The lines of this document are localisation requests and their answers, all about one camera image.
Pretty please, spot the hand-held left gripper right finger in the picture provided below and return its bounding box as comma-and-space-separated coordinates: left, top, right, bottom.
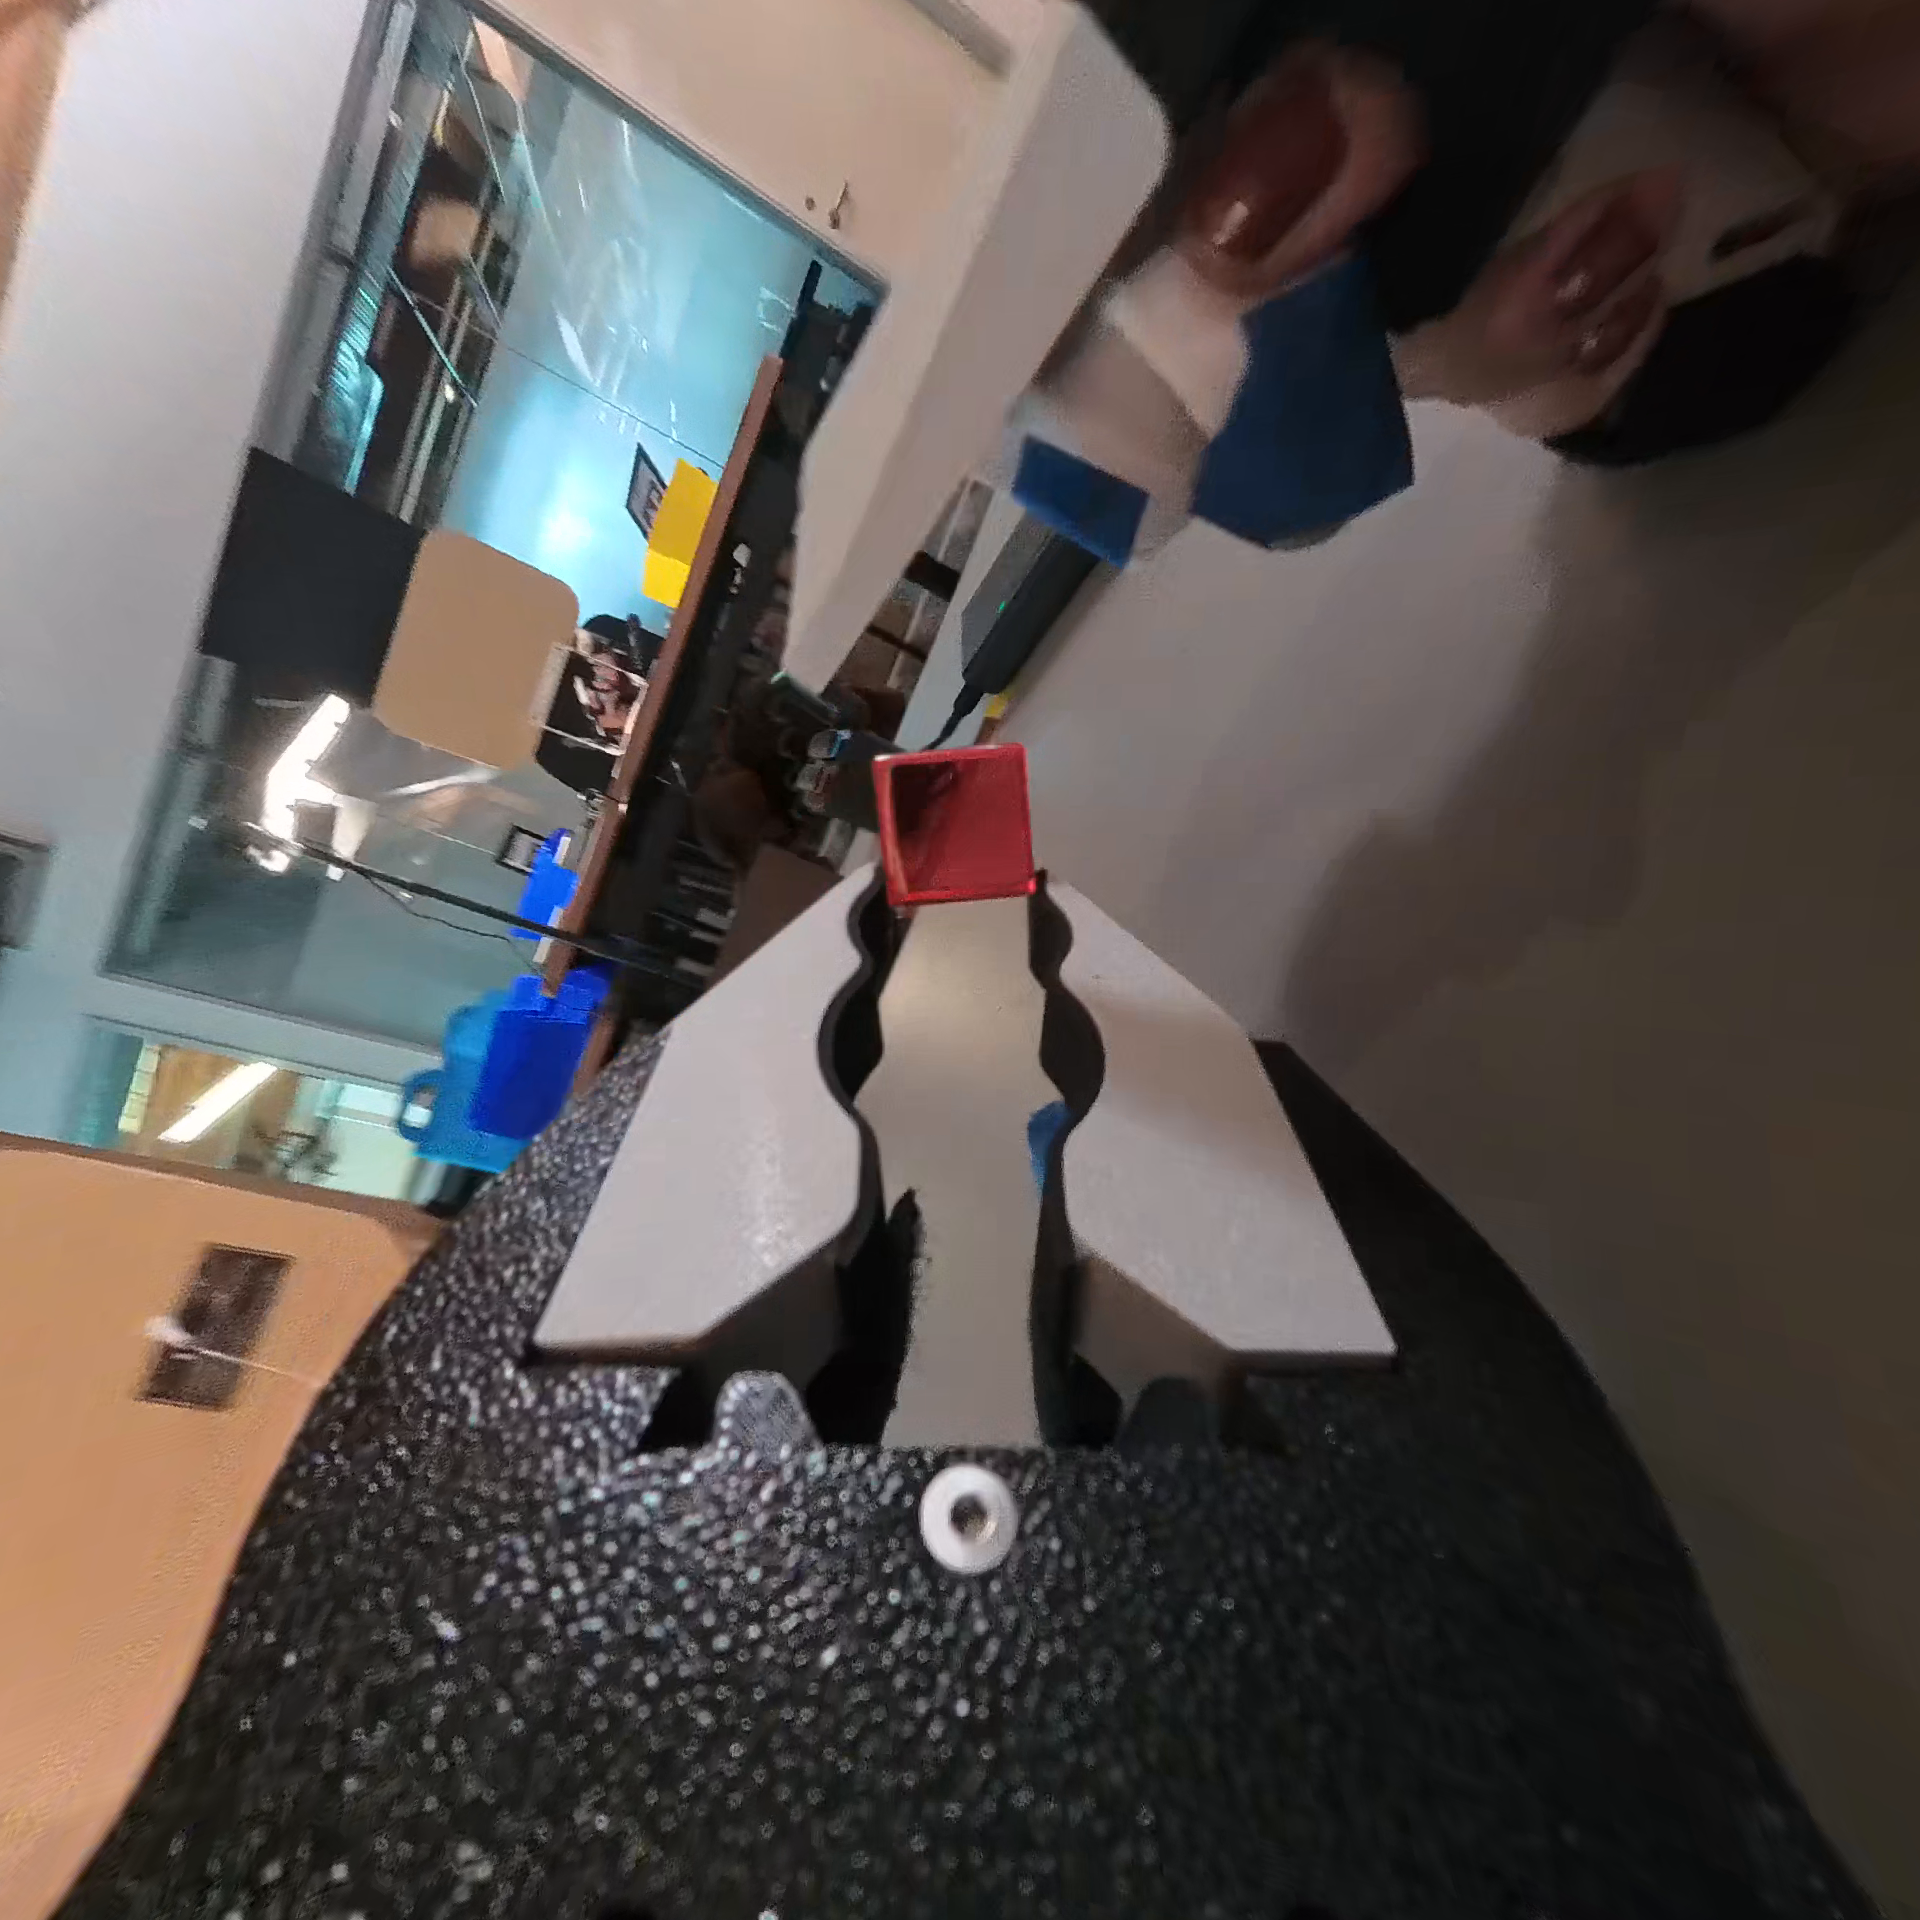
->
1028, 877, 1402, 1425

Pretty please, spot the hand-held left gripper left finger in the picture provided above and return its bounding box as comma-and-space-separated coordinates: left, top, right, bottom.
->
529, 869, 923, 1411

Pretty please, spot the red hollow cube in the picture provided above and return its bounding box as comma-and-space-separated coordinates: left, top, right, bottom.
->
873, 745, 1047, 912

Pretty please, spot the person's right hand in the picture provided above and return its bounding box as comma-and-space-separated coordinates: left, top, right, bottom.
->
1175, 41, 1688, 450

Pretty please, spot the stack of blue bins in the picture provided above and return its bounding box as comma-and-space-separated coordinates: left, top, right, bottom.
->
475, 822, 619, 1133

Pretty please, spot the light blue tote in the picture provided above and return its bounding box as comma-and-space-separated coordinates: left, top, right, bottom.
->
399, 989, 519, 1171

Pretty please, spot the dark grey power bank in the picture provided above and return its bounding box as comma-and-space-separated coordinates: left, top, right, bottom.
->
957, 511, 1106, 708

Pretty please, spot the wooden table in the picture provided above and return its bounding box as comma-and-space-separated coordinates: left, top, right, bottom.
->
531, 352, 798, 998

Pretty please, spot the black usb hub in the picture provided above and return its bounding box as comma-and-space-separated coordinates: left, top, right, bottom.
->
734, 677, 879, 825

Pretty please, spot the yellow storage bin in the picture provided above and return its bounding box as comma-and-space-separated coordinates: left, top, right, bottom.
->
641, 457, 726, 605

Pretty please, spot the black wall screen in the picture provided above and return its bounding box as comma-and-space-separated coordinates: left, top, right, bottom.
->
198, 447, 426, 702

